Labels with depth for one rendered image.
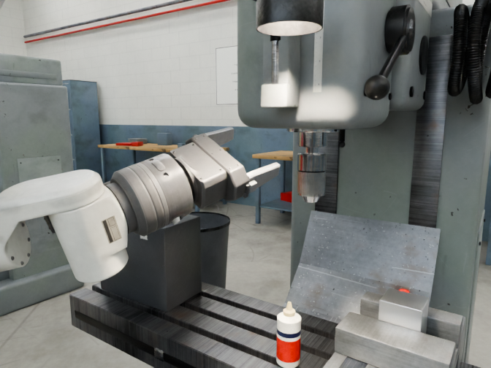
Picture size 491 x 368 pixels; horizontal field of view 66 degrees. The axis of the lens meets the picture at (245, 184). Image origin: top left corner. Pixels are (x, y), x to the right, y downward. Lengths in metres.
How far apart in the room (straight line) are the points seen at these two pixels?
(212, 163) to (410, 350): 0.36
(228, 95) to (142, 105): 1.94
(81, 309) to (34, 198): 0.58
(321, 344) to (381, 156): 0.47
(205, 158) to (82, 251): 0.19
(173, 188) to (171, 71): 6.30
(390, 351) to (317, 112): 0.34
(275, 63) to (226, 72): 5.48
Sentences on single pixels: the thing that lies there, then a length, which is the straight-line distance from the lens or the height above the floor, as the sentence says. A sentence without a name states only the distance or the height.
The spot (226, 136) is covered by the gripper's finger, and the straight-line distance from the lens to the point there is 0.60.
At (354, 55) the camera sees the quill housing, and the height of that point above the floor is 1.40.
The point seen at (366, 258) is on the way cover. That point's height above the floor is 0.99.
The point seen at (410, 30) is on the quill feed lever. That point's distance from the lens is 0.65.
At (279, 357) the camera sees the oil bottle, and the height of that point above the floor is 0.93.
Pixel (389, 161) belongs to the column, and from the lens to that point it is 0.98.
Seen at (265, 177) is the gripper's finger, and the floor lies 1.24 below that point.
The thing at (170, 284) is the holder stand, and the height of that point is 0.98.
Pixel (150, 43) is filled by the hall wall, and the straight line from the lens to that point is 7.16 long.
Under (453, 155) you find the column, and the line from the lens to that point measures 0.96.
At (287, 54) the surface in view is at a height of 1.41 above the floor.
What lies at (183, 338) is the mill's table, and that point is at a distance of 0.79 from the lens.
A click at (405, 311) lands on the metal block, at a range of 0.63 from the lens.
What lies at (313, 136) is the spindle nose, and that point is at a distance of 0.61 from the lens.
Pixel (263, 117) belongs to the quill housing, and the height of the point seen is 1.33.
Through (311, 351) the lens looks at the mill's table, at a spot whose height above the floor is 0.91.
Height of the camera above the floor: 1.33
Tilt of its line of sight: 10 degrees down
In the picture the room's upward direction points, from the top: straight up
